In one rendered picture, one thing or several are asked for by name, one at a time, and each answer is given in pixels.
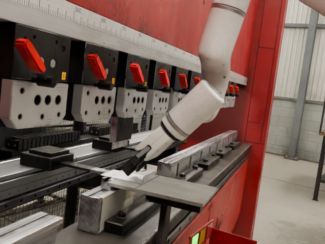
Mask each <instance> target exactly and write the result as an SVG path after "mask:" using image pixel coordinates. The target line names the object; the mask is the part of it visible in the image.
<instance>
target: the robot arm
mask: <svg viewBox="0 0 325 244"><path fill-rule="evenodd" d="M250 1H251V0H213V3H212V6H211V8H210V12H209V15H208V18H207V21H206V25H205V28H204V31H203V34H202V37H201V40H200V44H199V48H198V56H199V59H200V63H201V80H200V82H199V83H198V84H197V85H196V86H195V87H194V88H193V89H192V90H191V91H190V92H189V93H188V94H187V95H186V96H185V97H183V98H182V99H181V100H180V101H179V102H178V103H177V104H176V105H175V106H174V107H173V108H172V109H171V110H170V111H169V112H168V113H167V114H166V115H165V116H164V117H163V118H162V121H161V123H160V124H161V126H160V127H158V128H157V129H156V130H155V131H153V132H152V133H151V134H150V135H149V136H147V137H146V138H145V139H144V140H143V141H142V142H141V143H139V144H138V145H137V146H136V147H135V150H137V151H139V150H140V151H139V152H138V153H137V154H136V155H134V156H133V157H132V158H131V159H129V160H128V161H127V162H126V163H125V164H124V165H123V166H122V167H121V169H122V170H123V171H124V173H125V174H126V175H127V176H130V175H131V174H132V173H133V172H134V171H136V172H138V171H139V170H141V169H142V168H143V167H144V166H145V165H146V163H147V162H149V161H150V160H151V159H153V158H156V157H157V156H159V155H160V154H161V153H162V152H163V151H165V150H166V149H167V148H168V147H169V146H170V145H171V144H172V143H173V142H174V141H176V142H180V141H183V140H185V139H186V138H187V137H188V136H189V135H190V134H191V133H192V132H193V131H194V130H195V129H197V128H198V127H199V126H200V125H201V124H202V123H208V122H211V121H212V120H213V119H215V117H216V116H217V114H218V112H219V110H220V108H221V106H222V105H223V104H224V96H225V94H226V90H227V87H228V83H229V78H230V59H231V55H232V52H233V49H234V46H235V43H236V40H237V38H238V35H239V32H240V29H241V26H242V23H243V21H244V18H245V15H246V12H247V9H248V6H249V3H250ZM299 1H300V2H302V3H303V4H305V5H306V6H308V7H310V8H312V9H314V10H315V11H317V12H318V13H320V14H321V15H323V16H324V17H325V0H299Z"/></svg>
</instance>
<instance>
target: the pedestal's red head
mask: <svg viewBox="0 0 325 244"><path fill-rule="evenodd" d="M210 222H214V219H212V220H210V221H209V222H208V223H206V224H205V225H204V226H202V227H201V228H200V229H199V230H197V231H196V232H194V233H193V234H192V235H190V236H189V244H191V243H192V237H193V236H194V234H195V233H199V234H198V242H199V235H200V231H201V230H202V228H203V227H206V229H207V226H208V225H209V223H210ZM212 226H213V224H212ZM206 232H207V230H206ZM206 232H205V239H206ZM207 239H208V238H207ZM207 239H206V240H207ZM206 240H204V242H205V241H206ZM198 242H197V244H198ZM204 242H203V243H204ZM201 244H202V243H201ZM209 244H257V241H255V240H252V239H248V238H245V237H242V236H239V235H235V234H232V233H229V232H226V231H222V230H219V229H215V228H213V227H212V231H211V236H210V239H209Z"/></svg>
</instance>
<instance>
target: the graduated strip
mask: <svg viewBox="0 0 325 244"><path fill-rule="evenodd" d="M12 1H15V2H18V3H21V4H23V5H26V6H29V7H32V8H35V9H38V10H41V11H44V12H46V13H49V14H52V15H56V16H58V17H61V18H64V19H67V20H69V21H72V22H75V23H78V24H81V25H84V26H87V27H90V28H93V29H96V30H98V31H102V32H105V33H108V34H110V35H113V36H116V37H119V38H122V39H124V40H127V41H130V42H133V43H136V44H139V45H142V46H145V47H148V48H151V49H154V50H157V51H159V52H162V53H165V54H168V55H171V56H174V57H176V58H179V59H182V60H185V61H188V62H191V63H194V64H197V65H200V66H201V63H200V59H199V57H197V56H195V55H193V54H190V53H188V52H186V51H183V50H181V49H179V48H176V47H174V46H171V45H169V44H167V43H164V42H162V41H160V40H157V39H155V38H153V37H150V36H148V35H146V34H143V33H141V32H138V31H136V30H134V29H131V28H129V27H127V26H124V25H122V24H119V23H117V22H115V21H113V20H111V19H108V18H106V17H104V16H101V15H99V14H96V13H94V12H92V11H89V10H87V9H85V8H82V7H80V6H77V5H75V4H73V3H70V2H68V1H66V0H12ZM230 76H232V77H235V78H238V79H240V80H243V81H246V82H247V77H244V76H242V75H239V74H237V73H235V72H232V71H230Z"/></svg>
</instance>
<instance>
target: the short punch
mask: <svg viewBox="0 0 325 244"><path fill-rule="evenodd" d="M132 128H133V117H131V118H121V117H112V120H111V130H110V139H109V141H110V142H112V148H111V149H116V148H120V147H124V146H127V145H128V140H129V139H131V137H132Z"/></svg>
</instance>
